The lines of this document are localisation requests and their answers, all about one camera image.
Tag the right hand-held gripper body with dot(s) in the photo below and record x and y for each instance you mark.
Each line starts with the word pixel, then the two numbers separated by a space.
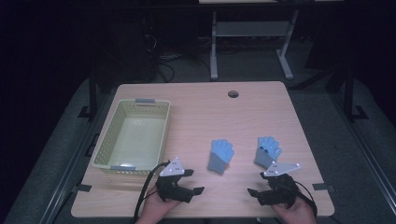
pixel 280 188

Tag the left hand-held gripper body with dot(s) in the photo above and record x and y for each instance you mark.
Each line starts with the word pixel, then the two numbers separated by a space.
pixel 169 186

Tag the blue knitted glove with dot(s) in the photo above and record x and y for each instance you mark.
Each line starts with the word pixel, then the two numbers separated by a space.
pixel 264 152
pixel 219 155

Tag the pale yellow plastic basket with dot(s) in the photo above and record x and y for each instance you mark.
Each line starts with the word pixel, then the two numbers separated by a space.
pixel 137 137

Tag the person's left hand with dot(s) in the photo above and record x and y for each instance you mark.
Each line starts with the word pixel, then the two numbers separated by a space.
pixel 155 208

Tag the person's right hand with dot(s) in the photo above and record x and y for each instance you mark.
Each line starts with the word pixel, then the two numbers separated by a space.
pixel 294 213

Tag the black tape strip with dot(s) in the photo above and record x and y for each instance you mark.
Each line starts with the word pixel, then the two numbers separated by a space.
pixel 82 188
pixel 323 187

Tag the aluminium floor rail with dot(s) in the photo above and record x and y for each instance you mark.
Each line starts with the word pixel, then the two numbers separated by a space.
pixel 367 149
pixel 73 155

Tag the black metal stand post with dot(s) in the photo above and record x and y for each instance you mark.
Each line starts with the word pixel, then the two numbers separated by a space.
pixel 349 93
pixel 92 93

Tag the white metal desk frame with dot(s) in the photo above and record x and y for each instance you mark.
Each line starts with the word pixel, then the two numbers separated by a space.
pixel 249 28

